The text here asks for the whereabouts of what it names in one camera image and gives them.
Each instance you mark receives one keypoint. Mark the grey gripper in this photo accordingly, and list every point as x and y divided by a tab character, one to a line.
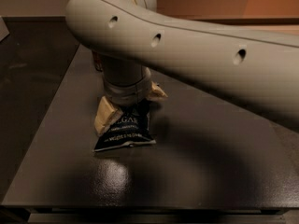
126	94

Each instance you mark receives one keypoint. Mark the blue Kettle chip bag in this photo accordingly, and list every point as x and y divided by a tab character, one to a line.
129	130

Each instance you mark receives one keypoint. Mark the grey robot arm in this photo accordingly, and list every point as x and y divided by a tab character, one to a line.
256	70

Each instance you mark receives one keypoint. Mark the red soda can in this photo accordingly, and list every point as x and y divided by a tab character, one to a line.
97	61

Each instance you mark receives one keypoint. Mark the white paper sheet corner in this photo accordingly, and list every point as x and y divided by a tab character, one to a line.
4	32

